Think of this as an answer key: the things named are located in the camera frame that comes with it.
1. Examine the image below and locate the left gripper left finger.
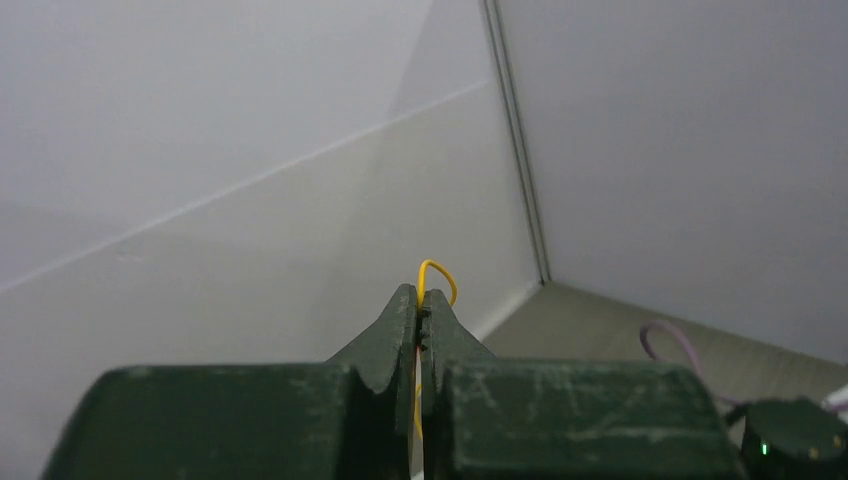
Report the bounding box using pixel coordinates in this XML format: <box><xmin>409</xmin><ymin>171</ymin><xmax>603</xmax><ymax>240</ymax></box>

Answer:
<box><xmin>43</xmin><ymin>284</ymin><xmax>417</xmax><ymax>479</ymax></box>

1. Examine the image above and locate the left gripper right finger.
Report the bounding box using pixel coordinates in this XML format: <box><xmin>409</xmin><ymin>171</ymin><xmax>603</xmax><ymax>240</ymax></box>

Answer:
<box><xmin>420</xmin><ymin>289</ymin><xmax>747</xmax><ymax>479</ymax></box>

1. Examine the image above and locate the yellow wire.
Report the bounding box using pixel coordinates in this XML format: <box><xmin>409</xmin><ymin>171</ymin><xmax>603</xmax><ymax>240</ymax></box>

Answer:
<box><xmin>411</xmin><ymin>259</ymin><xmax>460</xmax><ymax>442</ymax></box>

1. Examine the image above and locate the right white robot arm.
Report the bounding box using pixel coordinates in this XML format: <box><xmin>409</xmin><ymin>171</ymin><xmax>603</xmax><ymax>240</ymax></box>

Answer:
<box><xmin>723</xmin><ymin>397</ymin><xmax>847</xmax><ymax>480</ymax></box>

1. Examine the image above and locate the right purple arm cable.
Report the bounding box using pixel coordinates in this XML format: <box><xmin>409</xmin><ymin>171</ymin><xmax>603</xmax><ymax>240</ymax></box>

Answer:
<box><xmin>639</xmin><ymin>321</ymin><xmax>848</xmax><ymax>415</ymax></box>

